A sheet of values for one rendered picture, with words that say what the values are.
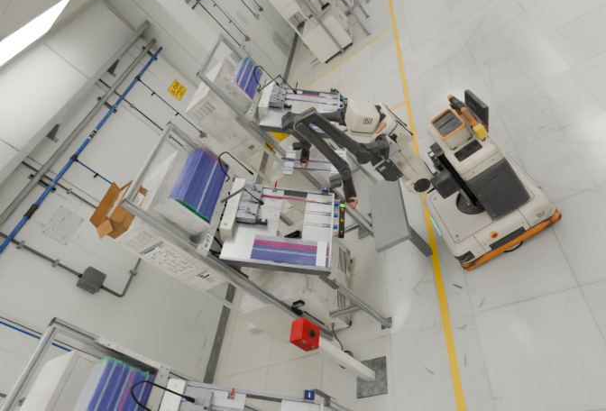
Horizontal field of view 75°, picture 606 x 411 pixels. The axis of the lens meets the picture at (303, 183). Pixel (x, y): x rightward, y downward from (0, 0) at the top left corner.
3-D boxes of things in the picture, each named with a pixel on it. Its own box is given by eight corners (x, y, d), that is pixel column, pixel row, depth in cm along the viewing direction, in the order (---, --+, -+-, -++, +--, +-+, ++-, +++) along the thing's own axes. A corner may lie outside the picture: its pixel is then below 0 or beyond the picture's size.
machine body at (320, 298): (354, 254, 350) (310, 215, 320) (354, 329, 300) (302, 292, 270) (299, 276, 383) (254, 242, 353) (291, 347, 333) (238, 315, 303)
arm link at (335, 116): (283, 124, 236) (282, 109, 239) (282, 133, 249) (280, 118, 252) (355, 121, 243) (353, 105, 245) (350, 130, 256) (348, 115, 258)
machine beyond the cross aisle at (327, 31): (371, 13, 695) (301, -87, 603) (372, 32, 636) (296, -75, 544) (312, 58, 763) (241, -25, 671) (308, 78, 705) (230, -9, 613)
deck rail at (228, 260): (328, 274, 255) (330, 269, 251) (328, 277, 254) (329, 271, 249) (220, 261, 257) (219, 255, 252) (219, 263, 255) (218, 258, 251)
